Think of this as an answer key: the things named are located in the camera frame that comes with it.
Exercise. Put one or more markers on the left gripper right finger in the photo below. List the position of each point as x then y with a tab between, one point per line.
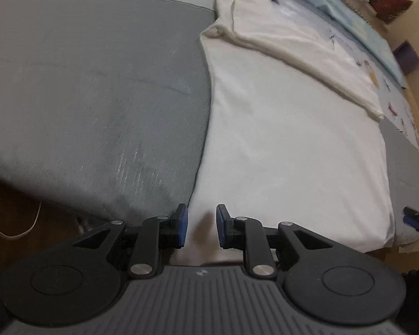
322	278

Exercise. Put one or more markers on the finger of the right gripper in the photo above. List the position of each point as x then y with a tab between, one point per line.
410	217

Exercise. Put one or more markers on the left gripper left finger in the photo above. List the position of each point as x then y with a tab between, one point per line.
80	279

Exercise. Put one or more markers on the white t-shirt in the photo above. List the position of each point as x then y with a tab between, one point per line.
293	135

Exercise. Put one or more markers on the purple box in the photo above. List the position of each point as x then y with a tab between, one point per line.
407	57

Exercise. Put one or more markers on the printed grey bed sheet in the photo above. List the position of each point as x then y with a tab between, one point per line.
105	104

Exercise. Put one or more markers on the dark red cushion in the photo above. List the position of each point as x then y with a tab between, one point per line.
389	10

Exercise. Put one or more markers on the light blue patterned quilt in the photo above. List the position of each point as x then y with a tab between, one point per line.
363	32

